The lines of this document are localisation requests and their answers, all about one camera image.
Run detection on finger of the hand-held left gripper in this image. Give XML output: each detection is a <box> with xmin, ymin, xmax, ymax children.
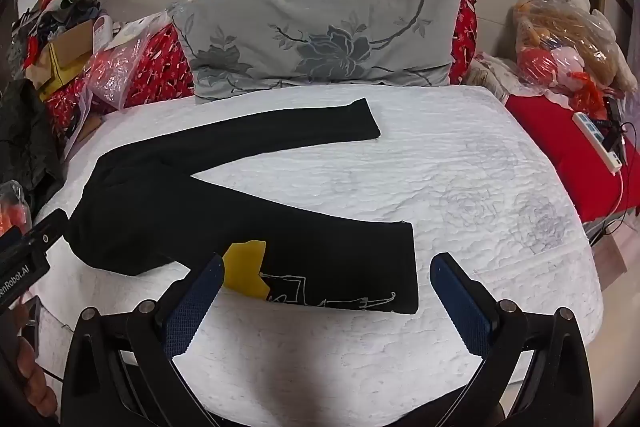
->
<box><xmin>20</xmin><ymin>207</ymin><xmax>69</xmax><ymax>255</ymax></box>

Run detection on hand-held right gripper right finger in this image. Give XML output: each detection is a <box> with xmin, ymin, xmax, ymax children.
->
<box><xmin>430</xmin><ymin>252</ymin><xmax>596</xmax><ymax>427</ymax></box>

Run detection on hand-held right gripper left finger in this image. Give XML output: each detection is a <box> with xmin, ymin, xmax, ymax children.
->
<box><xmin>60</xmin><ymin>252</ymin><xmax>226</xmax><ymax>427</ymax></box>

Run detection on black pants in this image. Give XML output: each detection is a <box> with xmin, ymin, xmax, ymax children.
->
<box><xmin>64</xmin><ymin>97</ymin><xmax>419</xmax><ymax>315</ymax></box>

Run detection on person's left hand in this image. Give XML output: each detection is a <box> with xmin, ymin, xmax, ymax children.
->
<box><xmin>7</xmin><ymin>304</ymin><xmax>59</xmax><ymax>419</ymax></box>

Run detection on orange plastic bag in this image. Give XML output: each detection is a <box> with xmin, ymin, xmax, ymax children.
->
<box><xmin>0</xmin><ymin>181</ymin><xmax>32</xmax><ymax>235</ymax></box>

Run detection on dark green jacket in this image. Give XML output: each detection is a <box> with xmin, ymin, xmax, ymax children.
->
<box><xmin>0</xmin><ymin>79</ymin><xmax>66</xmax><ymax>218</ymax></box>

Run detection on brown cardboard piece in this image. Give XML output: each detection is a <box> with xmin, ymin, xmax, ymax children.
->
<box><xmin>594</xmin><ymin>234</ymin><xmax>628</xmax><ymax>290</ymax></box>

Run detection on clear plastic bag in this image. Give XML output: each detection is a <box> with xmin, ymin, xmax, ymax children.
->
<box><xmin>82</xmin><ymin>13</ymin><xmax>173</xmax><ymax>112</ymax></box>

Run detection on cardboard box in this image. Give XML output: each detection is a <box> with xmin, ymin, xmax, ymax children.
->
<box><xmin>37</xmin><ymin>19</ymin><xmax>98</xmax><ymax>100</ymax></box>

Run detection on red sheet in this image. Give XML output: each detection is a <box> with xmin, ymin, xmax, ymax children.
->
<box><xmin>505</xmin><ymin>93</ymin><xmax>640</xmax><ymax>228</ymax></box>

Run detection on red floral quilt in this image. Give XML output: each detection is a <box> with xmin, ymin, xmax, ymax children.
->
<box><xmin>42</xmin><ymin>0</ymin><xmax>478</xmax><ymax>142</ymax></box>

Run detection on white power strip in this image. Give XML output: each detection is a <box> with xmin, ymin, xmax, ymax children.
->
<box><xmin>571</xmin><ymin>111</ymin><xmax>625</xmax><ymax>176</ymax></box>

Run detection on pile of clothes and box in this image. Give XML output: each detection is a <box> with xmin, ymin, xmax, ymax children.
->
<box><xmin>10</xmin><ymin>0</ymin><xmax>103</xmax><ymax>80</ymax></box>

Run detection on plastic bag of plush toys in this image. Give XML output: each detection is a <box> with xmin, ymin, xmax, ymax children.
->
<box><xmin>515</xmin><ymin>0</ymin><xmax>638</xmax><ymax>100</ymax></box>

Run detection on grey floral pillow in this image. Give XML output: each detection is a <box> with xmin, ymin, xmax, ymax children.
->
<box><xmin>167</xmin><ymin>0</ymin><xmax>468</xmax><ymax>102</ymax></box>

